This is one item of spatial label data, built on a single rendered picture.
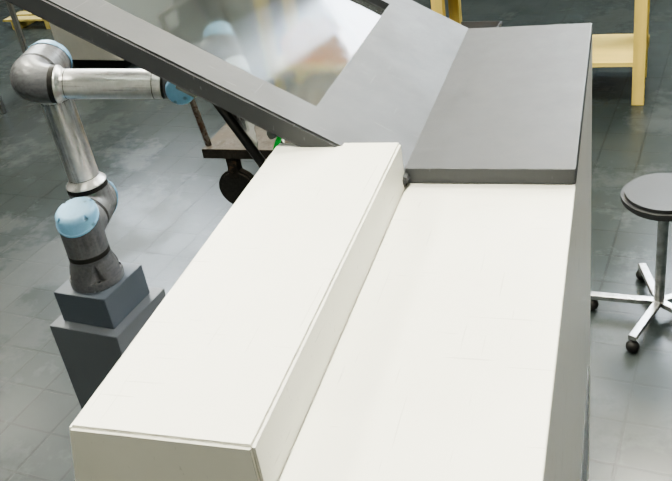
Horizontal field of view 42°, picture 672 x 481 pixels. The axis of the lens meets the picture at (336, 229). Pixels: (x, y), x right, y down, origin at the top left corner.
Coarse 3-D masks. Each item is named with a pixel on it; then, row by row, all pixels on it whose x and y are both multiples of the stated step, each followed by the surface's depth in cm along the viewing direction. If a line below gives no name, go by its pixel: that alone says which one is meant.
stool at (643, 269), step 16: (640, 176) 322; (656, 176) 320; (624, 192) 316; (640, 192) 312; (656, 192) 311; (640, 208) 305; (656, 208) 302; (656, 256) 324; (640, 272) 357; (656, 272) 327; (656, 288) 331; (592, 304) 344; (656, 304) 332; (640, 320) 325
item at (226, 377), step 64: (256, 192) 136; (320, 192) 133; (384, 192) 135; (256, 256) 120; (320, 256) 118; (192, 320) 109; (256, 320) 107; (320, 320) 107; (128, 384) 100; (192, 384) 98; (256, 384) 97; (128, 448) 94; (192, 448) 91; (256, 448) 89
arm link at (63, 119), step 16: (32, 48) 225; (48, 48) 226; (64, 48) 231; (64, 64) 228; (48, 112) 232; (64, 112) 233; (64, 128) 234; (80, 128) 238; (64, 144) 237; (80, 144) 238; (64, 160) 240; (80, 160) 240; (80, 176) 242; (96, 176) 245; (80, 192) 242; (96, 192) 244; (112, 192) 251; (112, 208) 249
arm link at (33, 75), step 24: (24, 72) 215; (48, 72) 214; (72, 72) 215; (96, 72) 215; (120, 72) 215; (144, 72) 215; (24, 96) 218; (48, 96) 215; (72, 96) 216; (96, 96) 216; (120, 96) 216; (144, 96) 216; (168, 96) 213
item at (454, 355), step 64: (512, 64) 180; (576, 64) 175; (448, 128) 158; (512, 128) 154; (576, 128) 151; (448, 192) 144; (512, 192) 141; (576, 192) 142; (384, 256) 130; (448, 256) 128; (512, 256) 125; (576, 256) 148; (384, 320) 117; (448, 320) 115; (512, 320) 113; (576, 320) 154; (320, 384) 108; (384, 384) 106; (448, 384) 104; (512, 384) 102; (576, 384) 161; (320, 448) 98; (384, 448) 97; (448, 448) 95; (512, 448) 94; (576, 448) 168
